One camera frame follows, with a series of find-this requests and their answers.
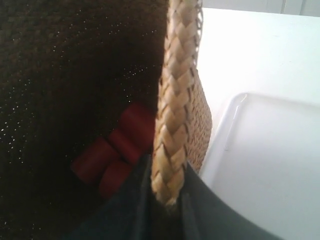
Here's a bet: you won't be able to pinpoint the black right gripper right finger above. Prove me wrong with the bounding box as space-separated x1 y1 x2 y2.
181 164 279 240

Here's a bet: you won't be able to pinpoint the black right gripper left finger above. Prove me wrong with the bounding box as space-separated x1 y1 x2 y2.
67 154 152 240

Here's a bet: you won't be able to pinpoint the brown woven wicker basket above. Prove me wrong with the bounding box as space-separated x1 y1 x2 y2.
0 0 212 240

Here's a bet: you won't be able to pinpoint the red cylindrical blocks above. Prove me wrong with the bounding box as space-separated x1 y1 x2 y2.
119 102 155 147

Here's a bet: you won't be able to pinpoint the white plastic tray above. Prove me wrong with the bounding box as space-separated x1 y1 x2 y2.
199 93 320 240

